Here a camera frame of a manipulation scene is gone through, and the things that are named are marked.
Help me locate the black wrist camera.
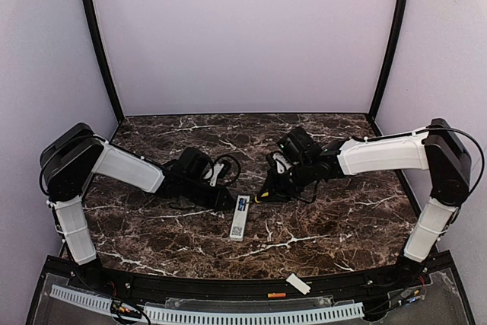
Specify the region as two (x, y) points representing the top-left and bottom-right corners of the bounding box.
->
(266, 151), (293, 174)
(202, 154), (242, 187)

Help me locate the orange blue battery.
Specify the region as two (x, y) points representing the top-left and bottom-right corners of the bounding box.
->
(267, 292), (287, 298)
(237, 197), (248, 212)

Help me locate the white slotted cable duct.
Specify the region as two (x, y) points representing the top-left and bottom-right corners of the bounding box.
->
(49, 285), (364, 324)

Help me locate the right black frame post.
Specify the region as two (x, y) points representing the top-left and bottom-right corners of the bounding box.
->
(368, 0), (407, 120)

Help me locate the white remote control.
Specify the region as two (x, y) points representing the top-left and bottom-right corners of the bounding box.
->
(229, 195), (250, 242)

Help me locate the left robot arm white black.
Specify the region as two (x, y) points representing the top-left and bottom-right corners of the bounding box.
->
(39, 123), (234, 266)

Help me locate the black front table rail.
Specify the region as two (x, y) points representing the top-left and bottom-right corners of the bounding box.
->
(67, 259), (427, 305)

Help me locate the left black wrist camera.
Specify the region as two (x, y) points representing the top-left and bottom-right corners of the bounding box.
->
(202, 154), (242, 187)

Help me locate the left black frame post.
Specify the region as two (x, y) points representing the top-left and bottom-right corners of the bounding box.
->
(82, 0), (125, 124)

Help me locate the black frame post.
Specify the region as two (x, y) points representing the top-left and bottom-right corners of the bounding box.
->
(368, 0), (407, 120)
(82, 0), (125, 124)

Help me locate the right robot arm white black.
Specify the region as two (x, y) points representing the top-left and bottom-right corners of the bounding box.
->
(255, 118), (479, 278)

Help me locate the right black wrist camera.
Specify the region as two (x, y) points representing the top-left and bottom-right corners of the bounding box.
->
(266, 151), (293, 174)

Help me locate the white battery cover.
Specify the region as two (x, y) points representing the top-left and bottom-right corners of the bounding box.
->
(286, 273), (310, 295)

